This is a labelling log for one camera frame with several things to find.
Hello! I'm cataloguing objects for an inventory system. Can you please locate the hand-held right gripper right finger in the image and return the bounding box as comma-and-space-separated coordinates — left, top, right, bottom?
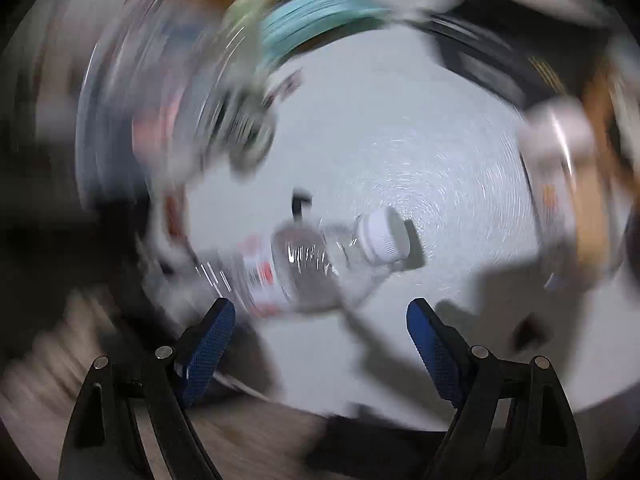
406, 297, 587, 480

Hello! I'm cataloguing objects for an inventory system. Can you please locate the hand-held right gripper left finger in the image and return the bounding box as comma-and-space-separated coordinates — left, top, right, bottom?
59, 297, 236, 480

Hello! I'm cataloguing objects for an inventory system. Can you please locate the clear water bottle red label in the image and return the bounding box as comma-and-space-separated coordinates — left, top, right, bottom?
200, 206, 413, 318

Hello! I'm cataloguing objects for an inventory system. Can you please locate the clear plastic jar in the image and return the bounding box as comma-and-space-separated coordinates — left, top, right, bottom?
220, 85, 281, 176

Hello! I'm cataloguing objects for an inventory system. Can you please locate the toothpick jar white cap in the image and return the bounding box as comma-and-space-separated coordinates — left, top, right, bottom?
517, 95, 626, 286

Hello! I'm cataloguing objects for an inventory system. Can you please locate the teal wet wipes pack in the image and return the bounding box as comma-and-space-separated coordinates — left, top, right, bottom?
260, 0, 396, 56

